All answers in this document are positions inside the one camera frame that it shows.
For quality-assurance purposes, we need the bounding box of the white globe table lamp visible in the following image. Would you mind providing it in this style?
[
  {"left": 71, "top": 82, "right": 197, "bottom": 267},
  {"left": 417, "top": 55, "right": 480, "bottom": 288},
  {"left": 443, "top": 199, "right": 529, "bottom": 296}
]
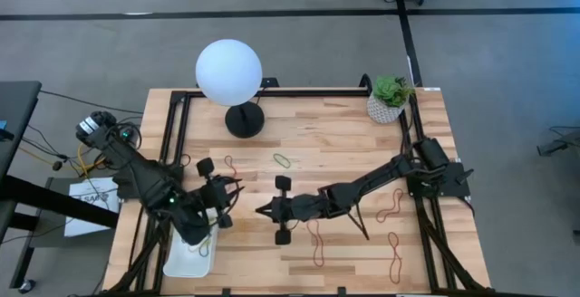
[{"left": 194, "top": 38, "right": 266, "bottom": 139}]

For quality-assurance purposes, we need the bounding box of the black aluminium table frame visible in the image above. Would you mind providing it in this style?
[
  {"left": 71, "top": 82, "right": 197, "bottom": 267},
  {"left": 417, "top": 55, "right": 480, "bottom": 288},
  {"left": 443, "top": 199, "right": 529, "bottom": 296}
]
[{"left": 104, "top": 86, "right": 498, "bottom": 297}]

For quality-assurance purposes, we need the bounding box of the green plant in patterned pot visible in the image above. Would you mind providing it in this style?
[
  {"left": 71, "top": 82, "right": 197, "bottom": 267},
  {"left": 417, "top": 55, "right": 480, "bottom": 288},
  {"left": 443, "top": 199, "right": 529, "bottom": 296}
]
[{"left": 365, "top": 74, "right": 416, "bottom": 125}]

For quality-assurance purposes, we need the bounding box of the white paper sheet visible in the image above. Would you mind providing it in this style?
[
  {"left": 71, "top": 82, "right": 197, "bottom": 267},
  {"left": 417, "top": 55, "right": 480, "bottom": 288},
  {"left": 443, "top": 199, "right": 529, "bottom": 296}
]
[{"left": 63, "top": 177, "right": 120, "bottom": 238}]

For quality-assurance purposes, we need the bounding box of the red rubber band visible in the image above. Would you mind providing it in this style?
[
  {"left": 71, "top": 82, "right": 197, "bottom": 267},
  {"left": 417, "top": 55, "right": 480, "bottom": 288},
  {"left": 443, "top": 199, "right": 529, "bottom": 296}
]
[
  {"left": 386, "top": 231, "right": 404, "bottom": 285},
  {"left": 306, "top": 219, "right": 326, "bottom": 269},
  {"left": 223, "top": 154, "right": 239, "bottom": 179},
  {"left": 375, "top": 187, "right": 405, "bottom": 225}
]

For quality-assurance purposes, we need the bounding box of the white plastic bin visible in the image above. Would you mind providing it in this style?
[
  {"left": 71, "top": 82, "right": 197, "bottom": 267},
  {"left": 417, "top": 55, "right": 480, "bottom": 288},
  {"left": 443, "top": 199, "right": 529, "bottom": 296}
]
[{"left": 162, "top": 206, "right": 219, "bottom": 279}]

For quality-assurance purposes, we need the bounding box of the yellow floor cable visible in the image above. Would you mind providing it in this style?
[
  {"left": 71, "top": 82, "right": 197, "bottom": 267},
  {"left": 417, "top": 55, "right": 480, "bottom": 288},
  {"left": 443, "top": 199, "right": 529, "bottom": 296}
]
[{"left": 20, "top": 142, "right": 110, "bottom": 178}]

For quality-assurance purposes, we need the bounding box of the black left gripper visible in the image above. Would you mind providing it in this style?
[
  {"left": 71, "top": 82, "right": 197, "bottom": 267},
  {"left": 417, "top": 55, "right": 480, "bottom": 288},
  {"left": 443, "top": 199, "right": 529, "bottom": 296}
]
[{"left": 198, "top": 157, "right": 247, "bottom": 230}]

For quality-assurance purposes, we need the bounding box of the black floor cable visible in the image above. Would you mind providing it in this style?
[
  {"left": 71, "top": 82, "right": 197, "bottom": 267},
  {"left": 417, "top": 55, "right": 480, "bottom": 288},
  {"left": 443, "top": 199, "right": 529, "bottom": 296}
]
[{"left": 38, "top": 89, "right": 144, "bottom": 115}]

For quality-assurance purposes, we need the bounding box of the black desk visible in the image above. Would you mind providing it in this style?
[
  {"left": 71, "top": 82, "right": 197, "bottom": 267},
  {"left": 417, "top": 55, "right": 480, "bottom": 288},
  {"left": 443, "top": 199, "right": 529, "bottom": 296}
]
[{"left": 0, "top": 81, "right": 120, "bottom": 294}]

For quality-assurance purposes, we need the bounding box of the black floor tape strip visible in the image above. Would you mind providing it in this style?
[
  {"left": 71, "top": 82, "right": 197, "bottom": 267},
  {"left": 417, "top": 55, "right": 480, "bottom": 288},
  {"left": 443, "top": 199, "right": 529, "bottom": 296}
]
[
  {"left": 395, "top": 0, "right": 423, "bottom": 88},
  {"left": 0, "top": 8, "right": 580, "bottom": 22}
]

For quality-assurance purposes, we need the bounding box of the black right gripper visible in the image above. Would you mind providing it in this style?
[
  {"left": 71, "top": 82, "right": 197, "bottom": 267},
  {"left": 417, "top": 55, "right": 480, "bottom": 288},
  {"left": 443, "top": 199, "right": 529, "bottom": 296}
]
[{"left": 255, "top": 175, "right": 327, "bottom": 246}]

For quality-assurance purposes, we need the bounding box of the green rubber band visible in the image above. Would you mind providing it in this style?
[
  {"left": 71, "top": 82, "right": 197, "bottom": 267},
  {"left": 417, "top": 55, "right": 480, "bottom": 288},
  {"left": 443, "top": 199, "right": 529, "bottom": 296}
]
[{"left": 272, "top": 152, "right": 292, "bottom": 170}]

